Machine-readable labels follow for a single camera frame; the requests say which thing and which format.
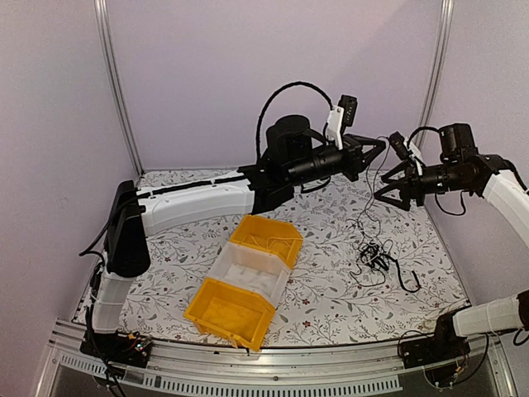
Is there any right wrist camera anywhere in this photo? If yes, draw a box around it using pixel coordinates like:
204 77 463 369
388 132 426 175

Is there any yellow plastic bin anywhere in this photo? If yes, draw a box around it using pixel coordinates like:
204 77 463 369
183 277 275 352
229 215 303 270

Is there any aluminium frame post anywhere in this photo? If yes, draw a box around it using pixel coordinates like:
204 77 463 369
93 0 145 176
418 0 455 127

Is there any thick black cable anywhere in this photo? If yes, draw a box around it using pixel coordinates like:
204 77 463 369
394 260 422 294

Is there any thin black cable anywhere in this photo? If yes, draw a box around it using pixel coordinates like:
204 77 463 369
357 138 393 245

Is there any near yellow plastic bin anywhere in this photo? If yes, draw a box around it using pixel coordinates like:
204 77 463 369
183 277 275 352

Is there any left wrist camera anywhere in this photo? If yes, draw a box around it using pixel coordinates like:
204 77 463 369
323 95 358 151

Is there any far yellow plastic bin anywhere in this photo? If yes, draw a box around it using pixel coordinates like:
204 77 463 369
229 215 303 270

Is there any white translucent plastic bin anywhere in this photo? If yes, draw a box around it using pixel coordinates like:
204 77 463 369
207 242 291 308

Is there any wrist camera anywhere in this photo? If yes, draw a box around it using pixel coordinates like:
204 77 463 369
323 95 358 151
388 132 426 175

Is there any thin white cable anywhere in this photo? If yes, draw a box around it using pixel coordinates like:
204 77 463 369
241 234 294 251

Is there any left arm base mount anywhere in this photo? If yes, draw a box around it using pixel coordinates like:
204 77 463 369
80 332 153 368

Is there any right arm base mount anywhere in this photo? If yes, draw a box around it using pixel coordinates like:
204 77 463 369
397 330 470 389

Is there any front aluminium rail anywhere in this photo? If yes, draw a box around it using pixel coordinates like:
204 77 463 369
36 320 520 396

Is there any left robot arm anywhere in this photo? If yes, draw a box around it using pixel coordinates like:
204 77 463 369
81 95 386 359

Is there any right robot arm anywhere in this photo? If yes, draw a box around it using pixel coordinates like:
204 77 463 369
374 123 528 361

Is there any right aluminium frame post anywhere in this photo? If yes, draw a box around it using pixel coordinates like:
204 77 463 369
418 0 455 127

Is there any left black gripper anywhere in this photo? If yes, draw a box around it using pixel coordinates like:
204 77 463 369
288 134 385 188

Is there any left aluminium frame post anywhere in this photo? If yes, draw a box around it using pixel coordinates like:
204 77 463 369
93 0 145 176

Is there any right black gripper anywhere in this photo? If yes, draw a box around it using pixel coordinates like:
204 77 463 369
374 160 470 211

